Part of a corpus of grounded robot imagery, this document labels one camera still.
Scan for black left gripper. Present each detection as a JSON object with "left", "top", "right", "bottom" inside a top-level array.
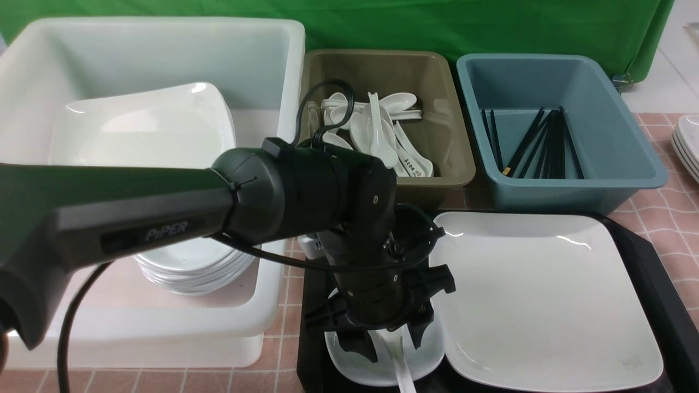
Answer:
[{"left": 304, "top": 205, "right": 456, "bottom": 363}]

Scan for white soup spoon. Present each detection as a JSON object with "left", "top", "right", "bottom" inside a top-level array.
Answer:
[{"left": 375, "top": 329, "right": 416, "bottom": 393}]

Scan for large white square plate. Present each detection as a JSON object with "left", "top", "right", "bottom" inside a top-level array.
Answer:
[{"left": 429, "top": 212, "right": 664, "bottom": 392}]

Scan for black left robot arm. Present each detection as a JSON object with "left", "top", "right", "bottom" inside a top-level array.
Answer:
[{"left": 2, "top": 138, "right": 456, "bottom": 362}]

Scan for pile of white soup spoons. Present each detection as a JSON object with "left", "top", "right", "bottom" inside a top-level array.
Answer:
[{"left": 321, "top": 92, "right": 435, "bottom": 177}]

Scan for olive brown plastic bin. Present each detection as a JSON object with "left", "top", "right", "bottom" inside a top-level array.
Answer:
[{"left": 300, "top": 49, "right": 476, "bottom": 211}]

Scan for stack of white bowls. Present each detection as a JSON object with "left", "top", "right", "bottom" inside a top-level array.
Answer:
[{"left": 134, "top": 239, "right": 256, "bottom": 296}]

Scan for black chopsticks with gold ends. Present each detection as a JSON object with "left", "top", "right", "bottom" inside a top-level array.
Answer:
[{"left": 480, "top": 106, "right": 585, "bottom": 179}]

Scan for teal blue plastic bin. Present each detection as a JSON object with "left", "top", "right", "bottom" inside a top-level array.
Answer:
[{"left": 456, "top": 53, "right": 667, "bottom": 215}]

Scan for stack of white square plates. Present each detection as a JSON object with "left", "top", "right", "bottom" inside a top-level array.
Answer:
[{"left": 48, "top": 82, "right": 236, "bottom": 169}]

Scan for large white plastic tub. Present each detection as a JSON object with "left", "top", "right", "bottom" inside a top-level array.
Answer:
[{"left": 1, "top": 17, "right": 305, "bottom": 368}]

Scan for black serving tray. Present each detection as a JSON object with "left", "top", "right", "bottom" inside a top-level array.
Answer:
[{"left": 295, "top": 211, "right": 698, "bottom": 392}]

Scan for white plates at right edge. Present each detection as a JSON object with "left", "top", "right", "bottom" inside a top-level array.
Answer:
[{"left": 671, "top": 115, "right": 698, "bottom": 182}]

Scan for green backdrop cloth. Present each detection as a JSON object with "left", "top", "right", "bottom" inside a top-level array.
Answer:
[{"left": 1, "top": 1, "right": 673, "bottom": 82}]

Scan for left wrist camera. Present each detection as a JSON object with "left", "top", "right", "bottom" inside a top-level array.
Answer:
[{"left": 298, "top": 233, "right": 325, "bottom": 260}]

